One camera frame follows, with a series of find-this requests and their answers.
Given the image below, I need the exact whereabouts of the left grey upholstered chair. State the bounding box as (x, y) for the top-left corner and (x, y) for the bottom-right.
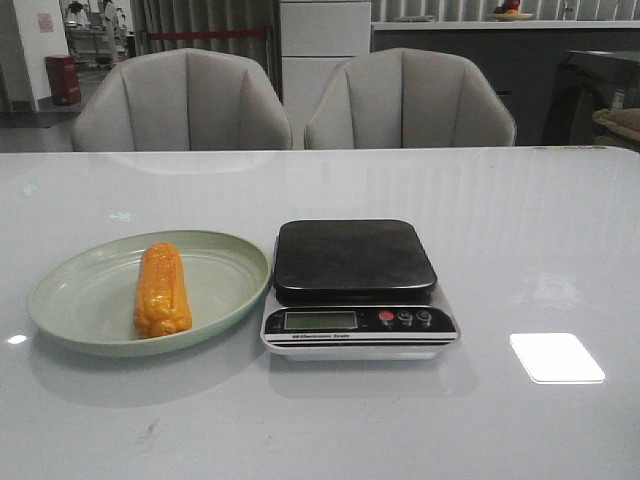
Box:
(71, 48), (292, 152)

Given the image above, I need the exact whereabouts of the red trash bin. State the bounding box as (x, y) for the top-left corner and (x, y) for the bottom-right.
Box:
(45, 55), (81, 106)

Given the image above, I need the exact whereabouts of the grey upholstered chair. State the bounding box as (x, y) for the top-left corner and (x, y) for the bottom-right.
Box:
(304, 48), (517, 150)
(71, 48), (292, 152)

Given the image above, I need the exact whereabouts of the beige cushion at right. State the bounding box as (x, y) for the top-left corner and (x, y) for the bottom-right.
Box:
(592, 108), (640, 152)

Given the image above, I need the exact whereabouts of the black silver kitchen scale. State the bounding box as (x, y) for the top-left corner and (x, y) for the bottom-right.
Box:
(260, 219), (461, 360)

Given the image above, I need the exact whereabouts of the right grey upholstered chair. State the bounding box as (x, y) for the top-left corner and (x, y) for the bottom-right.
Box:
(304, 48), (517, 150)

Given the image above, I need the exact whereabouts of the dark appliance at right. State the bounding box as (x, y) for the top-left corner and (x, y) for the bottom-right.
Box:
(542, 50), (639, 145)

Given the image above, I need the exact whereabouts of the white drawer cabinet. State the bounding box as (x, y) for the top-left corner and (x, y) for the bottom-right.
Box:
(279, 1), (371, 149)

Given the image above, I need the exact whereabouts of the dark grey counter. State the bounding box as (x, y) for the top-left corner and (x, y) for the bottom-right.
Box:
(372, 20), (639, 145)

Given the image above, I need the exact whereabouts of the fruit bowl on counter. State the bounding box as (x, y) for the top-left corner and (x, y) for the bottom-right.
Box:
(489, 0), (534, 22)

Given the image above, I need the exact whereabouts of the orange corn cob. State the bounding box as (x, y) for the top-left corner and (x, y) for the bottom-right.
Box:
(134, 242), (192, 339)

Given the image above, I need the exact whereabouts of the light green plate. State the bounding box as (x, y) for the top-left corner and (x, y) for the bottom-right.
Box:
(29, 230), (271, 357)

